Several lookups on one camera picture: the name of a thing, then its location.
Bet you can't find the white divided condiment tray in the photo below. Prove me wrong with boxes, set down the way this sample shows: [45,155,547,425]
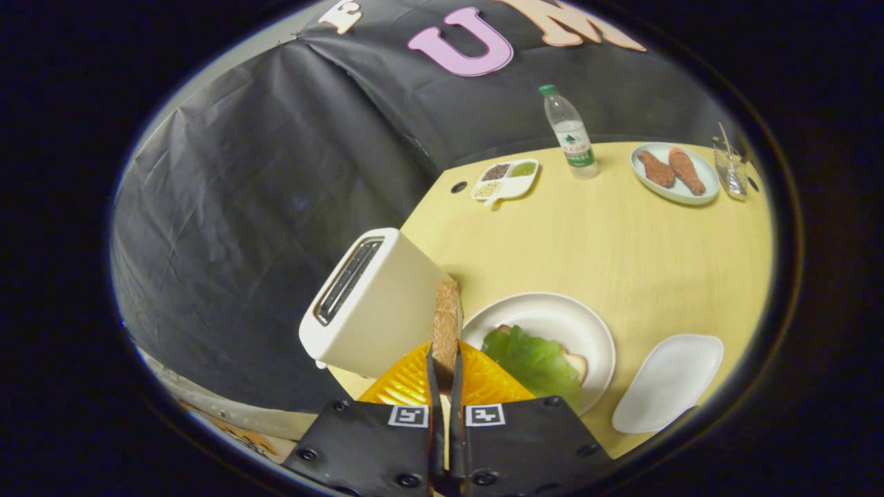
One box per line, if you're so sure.
[471,159,540,206]

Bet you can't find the brown meat piece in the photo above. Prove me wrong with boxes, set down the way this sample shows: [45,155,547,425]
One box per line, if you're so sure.
[668,147,707,196]
[636,150,677,189]

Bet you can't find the orange patterned cloth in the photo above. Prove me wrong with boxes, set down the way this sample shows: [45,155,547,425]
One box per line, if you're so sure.
[183,404,280,458]

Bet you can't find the clear stick holder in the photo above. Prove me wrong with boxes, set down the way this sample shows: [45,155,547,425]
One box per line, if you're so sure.
[712,135,750,202]

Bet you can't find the white toaster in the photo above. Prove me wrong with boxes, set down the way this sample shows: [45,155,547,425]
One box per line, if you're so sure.
[298,228,457,379]

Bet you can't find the round white plate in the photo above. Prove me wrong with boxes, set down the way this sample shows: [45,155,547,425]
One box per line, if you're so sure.
[461,292,617,417]

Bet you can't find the green lettuce leaf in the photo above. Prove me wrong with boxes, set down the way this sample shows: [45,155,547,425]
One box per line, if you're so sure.
[481,326,584,413]

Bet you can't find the plain bread slice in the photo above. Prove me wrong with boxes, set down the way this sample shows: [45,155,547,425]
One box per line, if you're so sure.
[432,280,463,394]

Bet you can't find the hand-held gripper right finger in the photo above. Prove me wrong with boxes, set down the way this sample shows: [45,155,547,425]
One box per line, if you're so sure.
[450,342,615,497]

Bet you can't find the bread slice with ham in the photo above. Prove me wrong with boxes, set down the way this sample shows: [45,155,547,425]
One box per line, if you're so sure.
[497,324,589,386]

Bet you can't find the black backdrop cloth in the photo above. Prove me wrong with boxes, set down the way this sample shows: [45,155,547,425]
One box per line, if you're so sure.
[110,0,747,415]

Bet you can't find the white rounded square plate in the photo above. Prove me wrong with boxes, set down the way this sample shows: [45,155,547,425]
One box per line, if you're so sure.
[612,334,724,435]

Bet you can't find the clear water bottle green cap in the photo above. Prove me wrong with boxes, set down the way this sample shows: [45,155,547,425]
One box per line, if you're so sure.
[539,84,600,180]

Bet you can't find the light blue oval plate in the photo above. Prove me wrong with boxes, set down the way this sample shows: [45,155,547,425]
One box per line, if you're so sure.
[630,142,720,206]

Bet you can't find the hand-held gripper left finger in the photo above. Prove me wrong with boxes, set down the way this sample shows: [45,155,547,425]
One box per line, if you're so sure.
[282,342,443,497]

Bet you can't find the beige cloth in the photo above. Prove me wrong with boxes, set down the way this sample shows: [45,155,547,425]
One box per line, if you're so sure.
[138,349,318,442]

